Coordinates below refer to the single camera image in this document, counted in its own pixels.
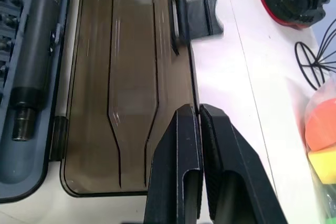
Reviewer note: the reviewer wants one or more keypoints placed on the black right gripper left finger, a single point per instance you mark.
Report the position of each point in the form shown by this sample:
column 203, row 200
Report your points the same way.
column 168, row 161

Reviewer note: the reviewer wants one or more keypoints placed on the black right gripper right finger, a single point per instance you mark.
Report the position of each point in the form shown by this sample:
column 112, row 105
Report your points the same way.
column 236, row 155

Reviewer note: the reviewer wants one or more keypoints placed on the grey screwdriver bit case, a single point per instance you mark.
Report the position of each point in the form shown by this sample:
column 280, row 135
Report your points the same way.
column 131, row 64

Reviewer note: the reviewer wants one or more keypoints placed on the grey electric screwdriver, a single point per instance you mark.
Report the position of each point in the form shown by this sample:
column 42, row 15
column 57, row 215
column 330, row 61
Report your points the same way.
column 36, row 51

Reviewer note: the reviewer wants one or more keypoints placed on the dark screwdriver bit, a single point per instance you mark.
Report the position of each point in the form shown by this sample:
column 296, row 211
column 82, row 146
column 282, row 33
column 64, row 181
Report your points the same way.
column 11, row 21
column 3, row 42

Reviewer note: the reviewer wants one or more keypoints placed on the clear plastic bag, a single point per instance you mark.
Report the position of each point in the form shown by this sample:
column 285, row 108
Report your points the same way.
column 319, row 161

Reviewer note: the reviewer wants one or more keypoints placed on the yellow sponge block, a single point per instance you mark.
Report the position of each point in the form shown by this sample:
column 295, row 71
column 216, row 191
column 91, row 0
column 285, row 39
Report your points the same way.
column 324, row 166

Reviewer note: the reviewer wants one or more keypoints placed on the orange sponge block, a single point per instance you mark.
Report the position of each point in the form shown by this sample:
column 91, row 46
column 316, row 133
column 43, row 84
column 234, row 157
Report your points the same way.
column 324, row 127

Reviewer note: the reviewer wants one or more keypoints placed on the green sponge block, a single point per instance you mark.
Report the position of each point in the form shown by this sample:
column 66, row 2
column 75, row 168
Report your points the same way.
column 331, row 214

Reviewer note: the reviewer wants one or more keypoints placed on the red and black round object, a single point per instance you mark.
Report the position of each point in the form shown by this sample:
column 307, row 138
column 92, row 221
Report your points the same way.
column 291, row 1

